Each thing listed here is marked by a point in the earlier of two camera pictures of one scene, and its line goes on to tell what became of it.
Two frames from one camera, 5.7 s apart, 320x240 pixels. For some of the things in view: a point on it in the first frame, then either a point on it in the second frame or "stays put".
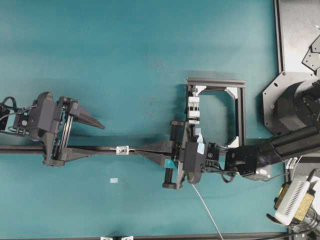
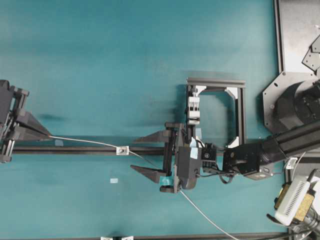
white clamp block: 193,110 stays put
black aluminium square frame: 238,89 stays put
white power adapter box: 296,202 stays put
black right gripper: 192,155 → 183,163
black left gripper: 49,116 → 12,107
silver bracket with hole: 122,150 stays put
